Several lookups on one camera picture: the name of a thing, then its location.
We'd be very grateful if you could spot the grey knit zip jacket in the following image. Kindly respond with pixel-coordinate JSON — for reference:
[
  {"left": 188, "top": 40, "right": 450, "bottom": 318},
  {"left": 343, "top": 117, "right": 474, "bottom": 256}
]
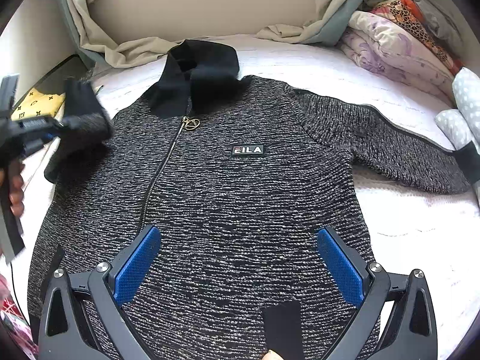
[{"left": 28, "top": 41, "right": 470, "bottom": 359}]

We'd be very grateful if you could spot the person's left hand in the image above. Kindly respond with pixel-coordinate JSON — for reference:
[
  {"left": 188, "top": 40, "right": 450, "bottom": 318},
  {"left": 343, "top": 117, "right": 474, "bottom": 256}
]
[{"left": 9, "top": 163, "right": 24, "bottom": 218}]

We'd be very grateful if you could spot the person's right hand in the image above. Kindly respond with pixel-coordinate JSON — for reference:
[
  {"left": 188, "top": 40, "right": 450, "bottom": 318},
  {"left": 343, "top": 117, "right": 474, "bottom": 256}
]
[{"left": 262, "top": 349, "right": 283, "bottom": 360}]

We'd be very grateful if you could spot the yellow patterned pillow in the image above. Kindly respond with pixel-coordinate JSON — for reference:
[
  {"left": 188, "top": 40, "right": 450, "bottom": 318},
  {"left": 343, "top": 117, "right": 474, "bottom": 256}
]
[{"left": 10, "top": 88, "right": 65, "bottom": 120}]

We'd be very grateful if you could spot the white quilted mattress cover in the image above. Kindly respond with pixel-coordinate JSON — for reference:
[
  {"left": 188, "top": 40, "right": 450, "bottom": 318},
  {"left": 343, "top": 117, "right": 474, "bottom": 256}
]
[{"left": 10, "top": 34, "right": 480, "bottom": 360}]

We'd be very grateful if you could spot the pink floral fabric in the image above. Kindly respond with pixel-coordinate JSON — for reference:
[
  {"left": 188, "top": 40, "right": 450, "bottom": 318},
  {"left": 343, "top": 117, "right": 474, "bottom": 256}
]
[{"left": 1, "top": 275, "right": 38, "bottom": 359}]

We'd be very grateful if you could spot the beige curtain left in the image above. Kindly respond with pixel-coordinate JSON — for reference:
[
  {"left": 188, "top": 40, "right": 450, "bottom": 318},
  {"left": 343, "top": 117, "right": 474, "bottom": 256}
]
[{"left": 58, "top": 0, "right": 178, "bottom": 68}]

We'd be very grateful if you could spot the beige curtain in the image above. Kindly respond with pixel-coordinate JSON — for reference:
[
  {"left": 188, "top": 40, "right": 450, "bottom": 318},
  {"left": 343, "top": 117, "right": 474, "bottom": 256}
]
[
  {"left": 256, "top": 0, "right": 363, "bottom": 47},
  {"left": 58, "top": 0, "right": 178, "bottom": 68}
]

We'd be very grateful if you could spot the purple floral folded quilt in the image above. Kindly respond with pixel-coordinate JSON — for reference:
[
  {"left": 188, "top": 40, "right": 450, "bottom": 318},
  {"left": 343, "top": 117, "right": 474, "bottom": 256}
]
[{"left": 337, "top": 10, "right": 454, "bottom": 105}]

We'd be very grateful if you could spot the orange patterned blanket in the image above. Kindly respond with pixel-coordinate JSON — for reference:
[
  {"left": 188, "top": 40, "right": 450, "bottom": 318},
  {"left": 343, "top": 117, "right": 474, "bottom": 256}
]
[{"left": 370, "top": 0, "right": 463, "bottom": 76}]

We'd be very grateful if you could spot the beige curtain right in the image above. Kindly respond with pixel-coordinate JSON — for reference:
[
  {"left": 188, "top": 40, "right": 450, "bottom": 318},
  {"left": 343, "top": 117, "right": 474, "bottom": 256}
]
[{"left": 256, "top": 0, "right": 363, "bottom": 47}]

